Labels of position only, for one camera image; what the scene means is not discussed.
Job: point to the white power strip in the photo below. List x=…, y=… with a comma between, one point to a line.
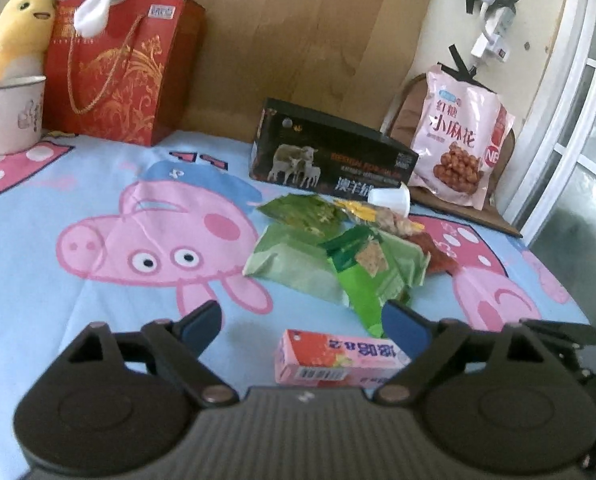
x=498, y=25

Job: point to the large pink snack bag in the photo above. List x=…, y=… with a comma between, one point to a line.
x=458, y=125

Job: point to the white window frame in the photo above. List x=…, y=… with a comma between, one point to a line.
x=578, y=60

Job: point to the small white plastic cup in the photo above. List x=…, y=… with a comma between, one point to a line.
x=390, y=200

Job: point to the green cracker packet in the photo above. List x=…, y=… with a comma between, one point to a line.
x=363, y=290

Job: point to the wooden board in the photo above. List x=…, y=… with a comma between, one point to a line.
x=288, y=35

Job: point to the green vegetable snack packet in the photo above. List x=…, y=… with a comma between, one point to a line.
x=298, y=212

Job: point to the cartoon pig printed blanket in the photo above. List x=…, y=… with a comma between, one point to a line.
x=53, y=285

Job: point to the pale green snack packet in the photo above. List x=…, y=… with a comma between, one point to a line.
x=288, y=265
x=409, y=260

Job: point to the white enamel mug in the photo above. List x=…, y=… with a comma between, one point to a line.
x=15, y=115

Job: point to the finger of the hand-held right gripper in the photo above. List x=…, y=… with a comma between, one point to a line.
x=563, y=332

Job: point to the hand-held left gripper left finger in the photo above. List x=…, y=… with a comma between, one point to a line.
x=203, y=324

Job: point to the black box with sheep print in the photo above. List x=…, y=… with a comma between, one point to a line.
x=328, y=160

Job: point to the red snack packet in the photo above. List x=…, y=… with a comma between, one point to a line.
x=440, y=260

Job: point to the yellow snack packet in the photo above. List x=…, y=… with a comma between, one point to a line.
x=353, y=208

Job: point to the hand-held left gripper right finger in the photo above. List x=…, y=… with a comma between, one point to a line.
x=398, y=321

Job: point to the yellow plush toy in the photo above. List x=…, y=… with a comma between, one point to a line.
x=23, y=35

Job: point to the pink strawberry box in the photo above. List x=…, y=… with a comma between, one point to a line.
x=328, y=355

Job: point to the red gift bag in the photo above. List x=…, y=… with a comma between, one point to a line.
x=128, y=85

